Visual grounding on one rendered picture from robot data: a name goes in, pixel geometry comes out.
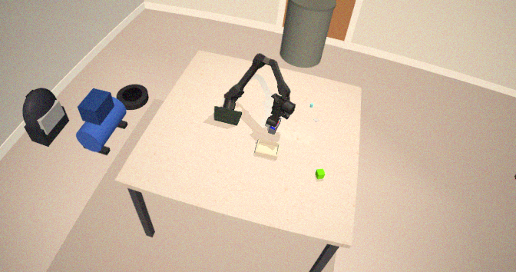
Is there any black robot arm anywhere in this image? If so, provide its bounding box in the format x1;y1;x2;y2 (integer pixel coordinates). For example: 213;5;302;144
222;53;296;120

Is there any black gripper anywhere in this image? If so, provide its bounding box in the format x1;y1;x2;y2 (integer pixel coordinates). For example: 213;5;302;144
266;106;282;127

